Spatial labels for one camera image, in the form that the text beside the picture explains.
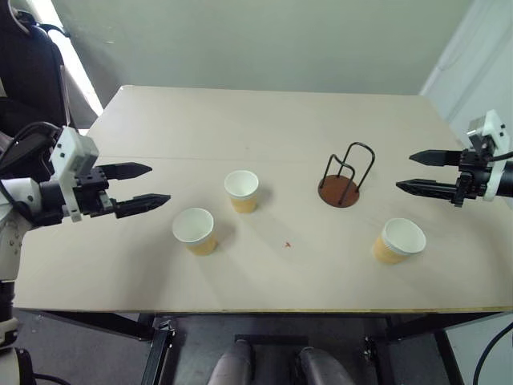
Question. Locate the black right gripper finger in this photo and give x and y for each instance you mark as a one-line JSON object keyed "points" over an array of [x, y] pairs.
{"points": [[425, 187], [435, 157]]}

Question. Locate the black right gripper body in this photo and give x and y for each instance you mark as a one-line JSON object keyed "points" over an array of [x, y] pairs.
{"points": [[473, 176]]}

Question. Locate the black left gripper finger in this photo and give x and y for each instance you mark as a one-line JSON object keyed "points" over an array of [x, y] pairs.
{"points": [[140, 202], [126, 170]]}

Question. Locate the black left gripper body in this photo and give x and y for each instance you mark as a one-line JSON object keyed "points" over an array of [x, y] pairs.
{"points": [[89, 191]]}

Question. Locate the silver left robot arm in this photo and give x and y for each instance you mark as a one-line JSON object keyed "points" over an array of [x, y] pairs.
{"points": [[18, 224]]}

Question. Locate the brown paper cup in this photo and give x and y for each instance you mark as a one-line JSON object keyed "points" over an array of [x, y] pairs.
{"points": [[241, 191], [398, 241], [195, 231]]}

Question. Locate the black chair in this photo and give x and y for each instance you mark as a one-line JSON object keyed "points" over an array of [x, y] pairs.
{"points": [[28, 80]]}

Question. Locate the dark rounded robot foot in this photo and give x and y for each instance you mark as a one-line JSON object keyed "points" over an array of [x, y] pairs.
{"points": [[234, 363], [322, 367]]}

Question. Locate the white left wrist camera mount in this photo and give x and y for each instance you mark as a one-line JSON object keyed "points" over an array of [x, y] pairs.
{"points": [[73, 156]]}

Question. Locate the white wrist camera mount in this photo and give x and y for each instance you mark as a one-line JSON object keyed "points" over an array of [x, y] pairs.
{"points": [[73, 156], [491, 140]]}

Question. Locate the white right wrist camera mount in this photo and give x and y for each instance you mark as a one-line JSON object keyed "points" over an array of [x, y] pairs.
{"points": [[491, 140]]}

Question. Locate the black table frame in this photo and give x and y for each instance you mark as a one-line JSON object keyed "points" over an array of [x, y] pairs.
{"points": [[160, 341]]}

